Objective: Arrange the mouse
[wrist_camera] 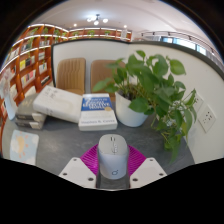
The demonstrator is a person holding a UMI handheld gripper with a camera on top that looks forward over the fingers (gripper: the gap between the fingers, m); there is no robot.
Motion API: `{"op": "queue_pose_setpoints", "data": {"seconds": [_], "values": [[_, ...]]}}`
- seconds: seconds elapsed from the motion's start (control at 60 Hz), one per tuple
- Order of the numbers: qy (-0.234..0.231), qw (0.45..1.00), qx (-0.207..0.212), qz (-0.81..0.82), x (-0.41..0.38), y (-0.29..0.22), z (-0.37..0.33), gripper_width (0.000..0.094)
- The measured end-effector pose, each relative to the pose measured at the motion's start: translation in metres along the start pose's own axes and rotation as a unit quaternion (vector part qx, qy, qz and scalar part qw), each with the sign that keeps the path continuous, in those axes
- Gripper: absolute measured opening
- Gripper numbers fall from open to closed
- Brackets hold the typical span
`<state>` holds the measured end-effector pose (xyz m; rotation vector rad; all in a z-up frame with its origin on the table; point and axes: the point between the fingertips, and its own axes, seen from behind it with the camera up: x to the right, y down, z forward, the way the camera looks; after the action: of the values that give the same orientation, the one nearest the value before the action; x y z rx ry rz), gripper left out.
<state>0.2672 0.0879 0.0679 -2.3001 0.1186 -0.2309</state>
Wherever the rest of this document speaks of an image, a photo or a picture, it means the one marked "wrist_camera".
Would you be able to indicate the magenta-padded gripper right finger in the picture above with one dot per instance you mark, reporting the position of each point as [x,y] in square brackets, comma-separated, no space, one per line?
[148,171]

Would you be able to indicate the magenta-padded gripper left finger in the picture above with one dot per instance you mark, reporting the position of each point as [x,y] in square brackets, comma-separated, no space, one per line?
[75,171]

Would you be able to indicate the white computer mouse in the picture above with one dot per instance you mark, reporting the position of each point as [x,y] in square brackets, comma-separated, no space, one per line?
[113,160]

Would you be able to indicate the pastel sun-print mouse pad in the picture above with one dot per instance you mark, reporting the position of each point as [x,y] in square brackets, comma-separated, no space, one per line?
[23,146]

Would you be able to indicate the green plant in white pot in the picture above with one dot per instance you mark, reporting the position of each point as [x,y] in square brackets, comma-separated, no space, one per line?
[128,113]

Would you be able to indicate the blue-and-white cover book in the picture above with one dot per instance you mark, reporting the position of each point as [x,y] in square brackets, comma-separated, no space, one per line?
[96,113]

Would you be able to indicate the thick white book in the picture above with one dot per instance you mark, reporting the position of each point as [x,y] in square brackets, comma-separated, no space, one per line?
[56,103]

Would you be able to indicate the tan upholstered chair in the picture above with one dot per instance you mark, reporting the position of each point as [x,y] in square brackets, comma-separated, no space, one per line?
[100,73]
[70,75]

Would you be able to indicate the orange wooden bookshelf unit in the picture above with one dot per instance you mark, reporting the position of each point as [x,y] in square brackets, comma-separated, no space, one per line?
[30,56]

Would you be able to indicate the window with curtains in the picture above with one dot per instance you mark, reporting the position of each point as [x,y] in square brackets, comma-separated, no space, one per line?
[186,43]

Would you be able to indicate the recessed ceiling spotlights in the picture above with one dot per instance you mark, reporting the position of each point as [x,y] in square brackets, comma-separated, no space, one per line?
[74,25]

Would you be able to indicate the ceiling chandelier light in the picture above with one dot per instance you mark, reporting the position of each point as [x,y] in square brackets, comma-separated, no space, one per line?
[96,20]

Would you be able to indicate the white wall socket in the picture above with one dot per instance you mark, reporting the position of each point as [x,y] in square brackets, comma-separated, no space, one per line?
[199,104]
[207,118]

